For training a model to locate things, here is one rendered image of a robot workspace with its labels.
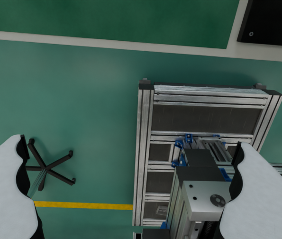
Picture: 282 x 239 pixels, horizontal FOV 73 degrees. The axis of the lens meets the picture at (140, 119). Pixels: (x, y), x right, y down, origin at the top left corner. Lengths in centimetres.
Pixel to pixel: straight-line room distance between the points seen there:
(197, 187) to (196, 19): 40
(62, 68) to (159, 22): 97
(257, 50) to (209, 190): 37
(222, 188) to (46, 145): 142
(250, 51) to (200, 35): 14
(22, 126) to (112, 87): 76
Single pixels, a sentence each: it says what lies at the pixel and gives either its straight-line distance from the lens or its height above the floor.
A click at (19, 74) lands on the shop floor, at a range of 152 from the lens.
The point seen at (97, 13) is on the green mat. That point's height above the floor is 75.
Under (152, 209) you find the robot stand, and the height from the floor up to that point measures 21.
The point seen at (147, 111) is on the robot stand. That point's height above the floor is 23.
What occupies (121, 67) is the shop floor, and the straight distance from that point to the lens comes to 130.
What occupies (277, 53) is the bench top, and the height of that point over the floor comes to 75.
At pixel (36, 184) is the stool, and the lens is 168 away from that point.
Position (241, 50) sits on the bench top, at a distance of 58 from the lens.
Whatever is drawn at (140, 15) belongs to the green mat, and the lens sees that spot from 51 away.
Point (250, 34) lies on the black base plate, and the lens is 56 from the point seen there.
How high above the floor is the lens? 126
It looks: 61 degrees down
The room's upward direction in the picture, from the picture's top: 178 degrees clockwise
